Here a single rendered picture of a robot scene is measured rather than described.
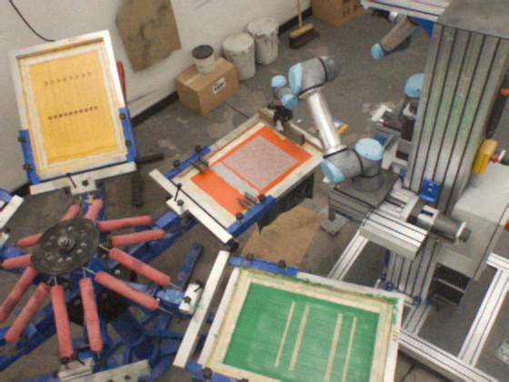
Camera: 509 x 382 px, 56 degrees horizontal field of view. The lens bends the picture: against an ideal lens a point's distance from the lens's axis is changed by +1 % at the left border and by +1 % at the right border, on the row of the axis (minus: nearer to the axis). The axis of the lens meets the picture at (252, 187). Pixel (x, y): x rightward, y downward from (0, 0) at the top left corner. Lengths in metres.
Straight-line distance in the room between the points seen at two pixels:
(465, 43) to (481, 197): 0.78
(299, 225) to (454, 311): 1.22
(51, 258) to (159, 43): 2.67
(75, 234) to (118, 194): 1.95
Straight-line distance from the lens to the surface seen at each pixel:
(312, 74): 2.07
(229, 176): 2.73
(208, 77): 4.61
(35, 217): 4.39
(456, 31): 1.83
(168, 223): 2.51
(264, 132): 2.96
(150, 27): 4.40
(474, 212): 2.27
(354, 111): 4.52
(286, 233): 3.59
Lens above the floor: 2.97
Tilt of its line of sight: 49 degrees down
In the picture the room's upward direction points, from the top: 11 degrees counter-clockwise
